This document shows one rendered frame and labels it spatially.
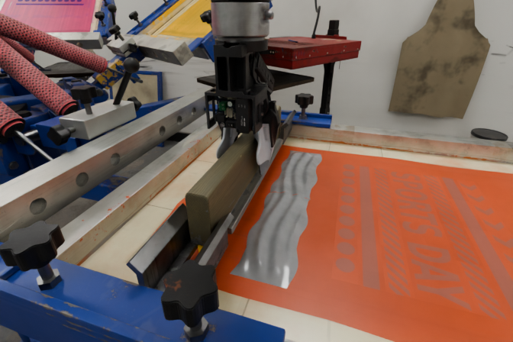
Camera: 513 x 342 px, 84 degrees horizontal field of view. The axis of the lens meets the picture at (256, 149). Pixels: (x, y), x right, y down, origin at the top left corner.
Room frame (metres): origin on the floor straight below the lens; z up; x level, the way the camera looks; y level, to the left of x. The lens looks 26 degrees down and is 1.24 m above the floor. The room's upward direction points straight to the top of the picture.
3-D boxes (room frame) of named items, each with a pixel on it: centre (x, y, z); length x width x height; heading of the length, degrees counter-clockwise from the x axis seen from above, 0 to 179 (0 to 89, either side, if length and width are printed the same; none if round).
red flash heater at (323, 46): (1.64, -0.22, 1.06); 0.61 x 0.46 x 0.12; 133
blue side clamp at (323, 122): (0.70, -0.04, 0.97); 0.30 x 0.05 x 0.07; 73
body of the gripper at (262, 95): (0.40, 0.02, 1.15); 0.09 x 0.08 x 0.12; 163
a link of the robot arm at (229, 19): (0.41, 0.02, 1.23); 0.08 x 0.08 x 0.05
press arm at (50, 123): (0.53, 0.35, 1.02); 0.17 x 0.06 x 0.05; 73
